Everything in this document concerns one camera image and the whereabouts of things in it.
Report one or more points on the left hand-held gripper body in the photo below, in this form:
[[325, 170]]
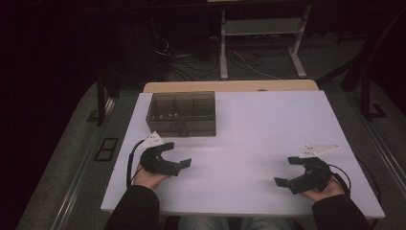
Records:
[[153, 163]]

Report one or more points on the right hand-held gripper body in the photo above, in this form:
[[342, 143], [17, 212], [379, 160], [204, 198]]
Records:
[[317, 175]]

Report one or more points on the smoked clear plastic drawer box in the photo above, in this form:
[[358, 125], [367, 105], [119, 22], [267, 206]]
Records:
[[182, 105]]

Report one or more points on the person's left hand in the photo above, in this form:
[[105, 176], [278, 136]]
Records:
[[148, 180]]

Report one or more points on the person's right hand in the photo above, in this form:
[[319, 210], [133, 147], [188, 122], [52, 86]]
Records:
[[328, 194]]

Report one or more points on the person's legs in jeans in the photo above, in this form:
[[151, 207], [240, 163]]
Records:
[[204, 224]]

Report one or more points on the black metal stand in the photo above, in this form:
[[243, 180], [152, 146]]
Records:
[[365, 96], [101, 102]]

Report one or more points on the metal floor rail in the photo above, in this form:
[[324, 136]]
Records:
[[68, 198], [387, 163]]

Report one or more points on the white metal table frame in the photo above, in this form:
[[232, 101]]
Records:
[[223, 48]]

